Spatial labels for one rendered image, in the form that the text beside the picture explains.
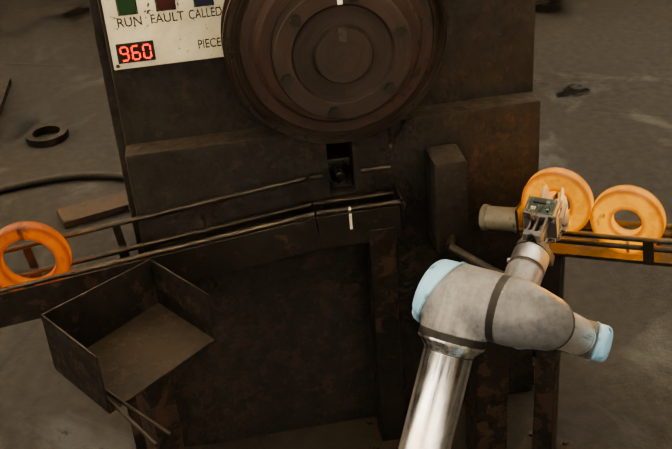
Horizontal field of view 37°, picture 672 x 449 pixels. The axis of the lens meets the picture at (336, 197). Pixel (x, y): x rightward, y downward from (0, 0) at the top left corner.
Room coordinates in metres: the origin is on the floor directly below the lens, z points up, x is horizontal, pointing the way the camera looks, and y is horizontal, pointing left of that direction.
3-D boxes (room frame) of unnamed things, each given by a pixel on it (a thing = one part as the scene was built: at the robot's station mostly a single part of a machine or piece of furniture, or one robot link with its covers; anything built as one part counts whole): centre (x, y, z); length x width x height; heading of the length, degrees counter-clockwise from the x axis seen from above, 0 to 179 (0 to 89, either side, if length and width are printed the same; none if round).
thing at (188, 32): (2.04, 0.33, 1.15); 0.26 x 0.02 x 0.18; 97
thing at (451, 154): (2.02, -0.26, 0.68); 0.11 x 0.08 x 0.24; 7
